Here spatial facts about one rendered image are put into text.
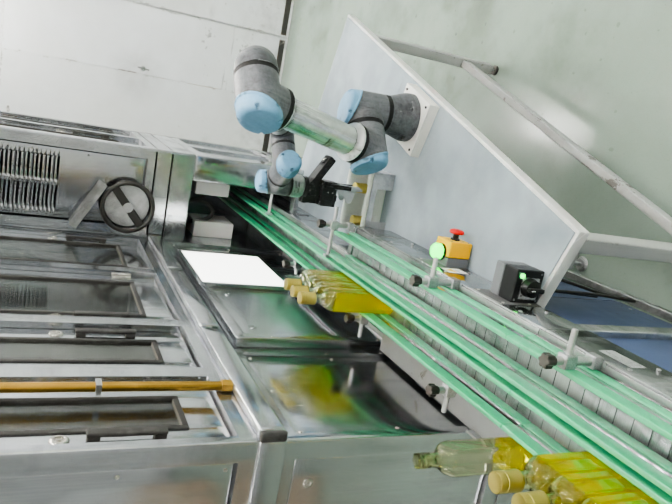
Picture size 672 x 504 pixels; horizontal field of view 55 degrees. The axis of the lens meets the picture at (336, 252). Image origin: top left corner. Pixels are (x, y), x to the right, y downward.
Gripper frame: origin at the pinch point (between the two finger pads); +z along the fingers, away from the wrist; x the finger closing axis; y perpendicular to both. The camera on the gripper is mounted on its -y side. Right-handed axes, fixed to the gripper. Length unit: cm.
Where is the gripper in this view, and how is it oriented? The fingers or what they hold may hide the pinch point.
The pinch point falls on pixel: (356, 187)
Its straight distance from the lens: 221.7
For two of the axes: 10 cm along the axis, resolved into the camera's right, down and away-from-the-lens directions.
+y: -1.8, 9.6, 2.0
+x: 4.0, 2.6, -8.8
